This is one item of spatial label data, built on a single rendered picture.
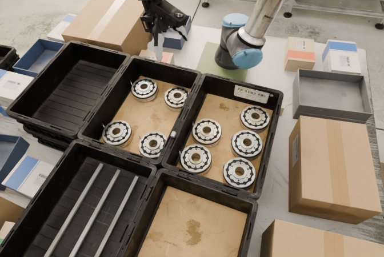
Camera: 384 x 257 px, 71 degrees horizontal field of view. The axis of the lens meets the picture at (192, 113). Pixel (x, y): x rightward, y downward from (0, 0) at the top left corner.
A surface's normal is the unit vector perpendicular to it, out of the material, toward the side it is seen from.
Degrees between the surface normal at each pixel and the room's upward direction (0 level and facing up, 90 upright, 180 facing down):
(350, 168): 0
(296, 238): 0
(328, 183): 0
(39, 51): 90
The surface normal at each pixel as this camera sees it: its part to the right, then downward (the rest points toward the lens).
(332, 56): -0.04, -0.57
